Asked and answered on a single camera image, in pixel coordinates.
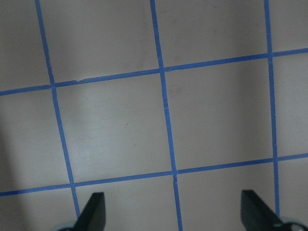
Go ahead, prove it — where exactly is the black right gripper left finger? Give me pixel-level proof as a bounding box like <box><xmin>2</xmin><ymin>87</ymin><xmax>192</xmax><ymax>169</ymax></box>
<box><xmin>74</xmin><ymin>192</ymin><xmax>106</xmax><ymax>231</ymax></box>

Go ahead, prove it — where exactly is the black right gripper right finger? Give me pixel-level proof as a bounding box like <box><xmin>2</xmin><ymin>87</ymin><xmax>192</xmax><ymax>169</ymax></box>
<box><xmin>241</xmin><ymin>190</ymin><xmax>283</xmax><ymax>231</ymax></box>

